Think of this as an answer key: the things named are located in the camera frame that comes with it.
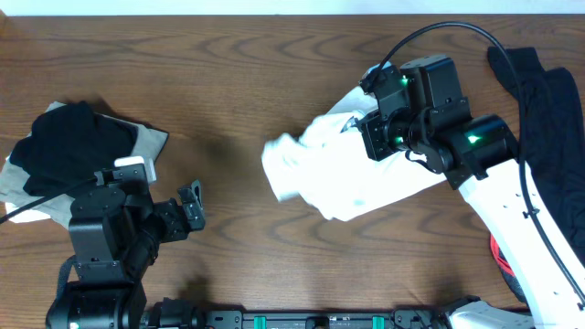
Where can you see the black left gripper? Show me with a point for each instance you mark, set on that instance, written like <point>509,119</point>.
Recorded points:
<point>184,215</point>

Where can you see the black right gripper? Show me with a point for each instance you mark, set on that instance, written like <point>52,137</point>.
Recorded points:
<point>372,135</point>

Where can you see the white printed t-shirt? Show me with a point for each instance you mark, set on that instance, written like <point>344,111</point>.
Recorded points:
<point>327,166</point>

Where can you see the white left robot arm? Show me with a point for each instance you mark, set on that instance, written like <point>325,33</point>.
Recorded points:
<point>116,231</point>

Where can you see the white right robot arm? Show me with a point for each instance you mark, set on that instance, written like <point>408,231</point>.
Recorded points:
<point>422,114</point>

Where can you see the folded black garment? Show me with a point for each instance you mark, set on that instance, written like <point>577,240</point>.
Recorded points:
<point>67,145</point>

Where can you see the folded beige garment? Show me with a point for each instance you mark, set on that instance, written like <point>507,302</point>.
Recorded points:
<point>150,142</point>

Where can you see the grey red-trimmed garment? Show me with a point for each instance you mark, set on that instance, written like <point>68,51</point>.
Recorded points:
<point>506,271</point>

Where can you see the black garment at right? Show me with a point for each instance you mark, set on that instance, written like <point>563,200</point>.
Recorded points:
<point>555,141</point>

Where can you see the folded white garment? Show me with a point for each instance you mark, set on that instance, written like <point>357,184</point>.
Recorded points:
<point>13,179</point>

